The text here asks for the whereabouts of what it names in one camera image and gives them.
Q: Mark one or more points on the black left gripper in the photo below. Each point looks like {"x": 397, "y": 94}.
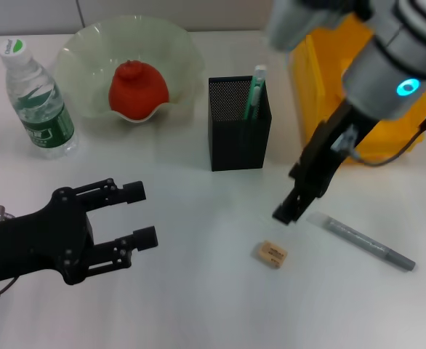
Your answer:
{"x": 35, "y": 243}

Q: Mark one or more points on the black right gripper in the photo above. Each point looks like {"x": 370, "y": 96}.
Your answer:
{"x": 318, "y": 163}

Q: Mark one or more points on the mint green utility knife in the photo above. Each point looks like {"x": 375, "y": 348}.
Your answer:
{"x": 256, "y": 91}

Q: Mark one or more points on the red-orange fruit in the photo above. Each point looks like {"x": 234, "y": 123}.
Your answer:
{"x": 136, "y": 91}

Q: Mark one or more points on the clear green-label water bottle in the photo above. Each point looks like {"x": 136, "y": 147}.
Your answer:
{"x": 38, "y": 109}

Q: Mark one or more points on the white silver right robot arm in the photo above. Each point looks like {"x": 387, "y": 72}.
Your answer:
{"x": 380, "y": 72}

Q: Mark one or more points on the grey marker pen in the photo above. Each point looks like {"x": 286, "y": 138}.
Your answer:
{"x": 362, "y": 241}

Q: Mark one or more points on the black mesh pen holder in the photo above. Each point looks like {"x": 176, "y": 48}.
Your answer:
{"x": 235, "y": 145}

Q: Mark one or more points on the pale green glass fruit plate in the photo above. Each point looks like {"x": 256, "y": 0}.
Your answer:
{"x": 89, "y": 54}

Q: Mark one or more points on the yellow plastic bin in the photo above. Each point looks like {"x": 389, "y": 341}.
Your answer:
{"x": 314, "y": 91}

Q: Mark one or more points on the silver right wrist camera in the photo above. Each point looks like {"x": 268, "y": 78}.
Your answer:
{"x": 289, "y": 22}

